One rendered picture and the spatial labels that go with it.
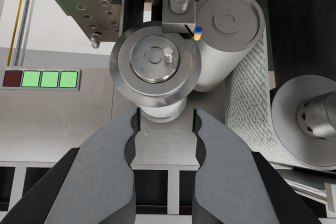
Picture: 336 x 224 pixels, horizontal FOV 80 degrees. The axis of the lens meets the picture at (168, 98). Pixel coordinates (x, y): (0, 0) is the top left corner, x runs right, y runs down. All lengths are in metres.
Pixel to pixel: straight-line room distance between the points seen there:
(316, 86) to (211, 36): 0.18
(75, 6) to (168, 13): 0.36
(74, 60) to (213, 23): 3.31
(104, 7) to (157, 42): 0.31
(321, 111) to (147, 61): 0.24
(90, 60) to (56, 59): 0.51
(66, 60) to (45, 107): 2.90
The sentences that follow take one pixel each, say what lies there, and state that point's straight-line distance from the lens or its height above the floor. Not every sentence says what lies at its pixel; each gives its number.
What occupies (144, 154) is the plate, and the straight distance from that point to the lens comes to 0.63.
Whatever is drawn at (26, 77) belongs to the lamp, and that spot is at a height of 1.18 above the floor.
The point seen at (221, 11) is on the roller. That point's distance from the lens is 0.38.
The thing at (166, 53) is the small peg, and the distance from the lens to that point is 0.28.
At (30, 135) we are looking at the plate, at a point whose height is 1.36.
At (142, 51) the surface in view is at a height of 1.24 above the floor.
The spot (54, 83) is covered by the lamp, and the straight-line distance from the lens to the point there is 0.74.
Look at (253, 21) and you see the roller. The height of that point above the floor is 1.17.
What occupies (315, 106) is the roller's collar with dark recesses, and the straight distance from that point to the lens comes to 0.34.
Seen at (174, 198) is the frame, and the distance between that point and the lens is 0.65.
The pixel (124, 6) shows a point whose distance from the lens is 0.39.
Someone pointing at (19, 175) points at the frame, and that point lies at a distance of 0.78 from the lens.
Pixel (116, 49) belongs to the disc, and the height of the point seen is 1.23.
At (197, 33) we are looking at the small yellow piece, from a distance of 0.28.
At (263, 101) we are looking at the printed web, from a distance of 0.36.
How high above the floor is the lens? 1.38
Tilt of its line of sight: 12 degrees down
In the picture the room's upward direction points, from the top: 179 degrees counter-clockwise
